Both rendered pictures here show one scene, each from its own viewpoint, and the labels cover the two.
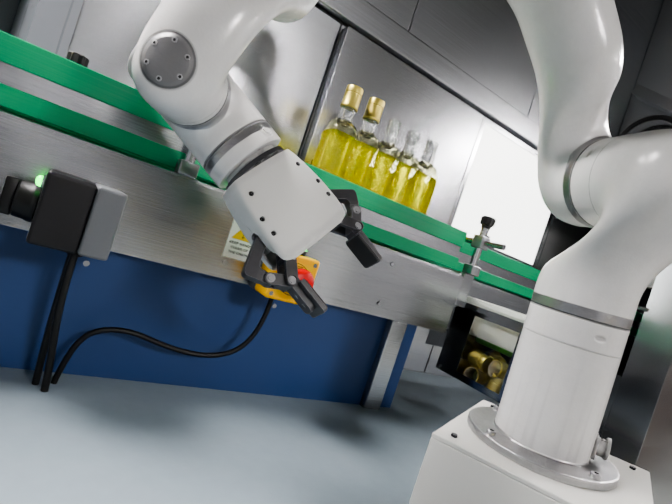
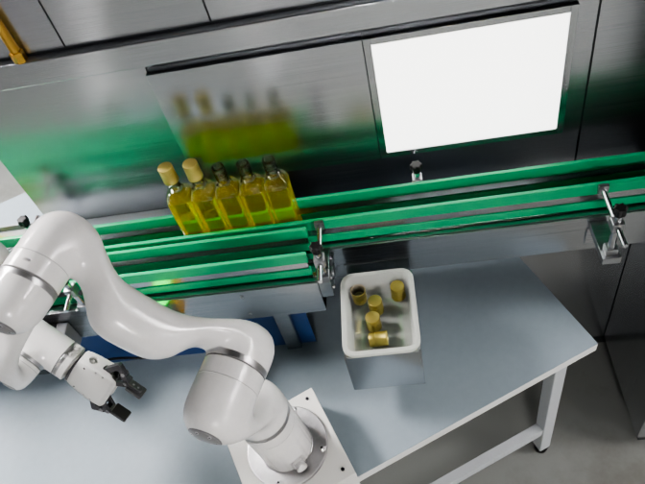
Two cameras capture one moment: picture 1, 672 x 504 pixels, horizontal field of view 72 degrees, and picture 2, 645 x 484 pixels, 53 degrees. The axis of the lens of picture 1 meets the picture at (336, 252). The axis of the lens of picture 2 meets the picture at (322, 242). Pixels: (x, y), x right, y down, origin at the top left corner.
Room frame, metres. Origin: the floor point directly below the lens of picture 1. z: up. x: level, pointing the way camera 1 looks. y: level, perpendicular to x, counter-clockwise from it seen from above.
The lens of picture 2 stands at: (0.32, -0.93, 2.27)
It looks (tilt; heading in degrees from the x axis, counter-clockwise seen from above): 50 degrees down; 45
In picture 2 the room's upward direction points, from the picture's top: 17 degrees counter-clockwise
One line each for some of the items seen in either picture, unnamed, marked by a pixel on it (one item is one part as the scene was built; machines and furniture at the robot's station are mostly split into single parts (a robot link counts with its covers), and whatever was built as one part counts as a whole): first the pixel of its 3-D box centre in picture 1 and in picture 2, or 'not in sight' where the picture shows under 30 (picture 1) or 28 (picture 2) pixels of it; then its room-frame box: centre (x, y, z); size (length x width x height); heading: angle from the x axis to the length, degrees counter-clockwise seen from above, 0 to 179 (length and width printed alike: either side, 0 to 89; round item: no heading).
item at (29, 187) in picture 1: (19, 198); not in sight; (0.50, 0.35, 0.96); 0.04 x 0.03 x 0.04; 33
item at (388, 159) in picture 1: (372, 191); (236, 211); (0.97, -0.03, 1.16); 0.06 x 0.06 x 0.21; 32
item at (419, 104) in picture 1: (455, 172); (363, 101); (1.27, -0.24, 1.32); 0.90 x 0.03 x 0.34; 123
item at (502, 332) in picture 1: (501, 352); (382, 320); (0.97, -0.40, 0.92); 0.27 x 0.17 x 0.15; 33
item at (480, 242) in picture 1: (470, 244); (320, 254); (0.97, -0.26, 1.12); 0.17 x 0.03 x 0.12; 33
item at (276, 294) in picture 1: (283, 275); not in sight; (0.68, 0.06, 0.96); 0.07 x 0.07 x 0.07; 33
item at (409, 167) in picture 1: (392, 200); (259, 208); (1.00, -0.08, 1.16); 0.06 x 0.06 x 0.21; 32
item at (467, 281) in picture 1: (449, 285); (326, 272); (0.99, -0.25, 1.02); 0.09 x 0.04 x 0.07; 33
